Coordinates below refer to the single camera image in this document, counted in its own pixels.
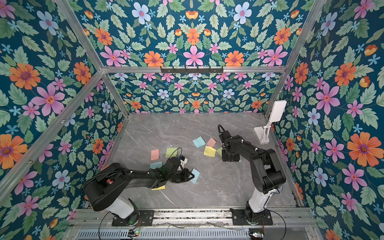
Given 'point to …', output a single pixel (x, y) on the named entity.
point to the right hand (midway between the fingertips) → (233, 157)
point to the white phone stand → (262, 133)
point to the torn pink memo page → (211, 142)
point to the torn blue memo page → (199, 142)
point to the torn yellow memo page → (209, 151)
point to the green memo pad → (169, 151)
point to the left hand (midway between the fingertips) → (196, 176)
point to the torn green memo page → (220, 151)
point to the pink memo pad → (154, 154)
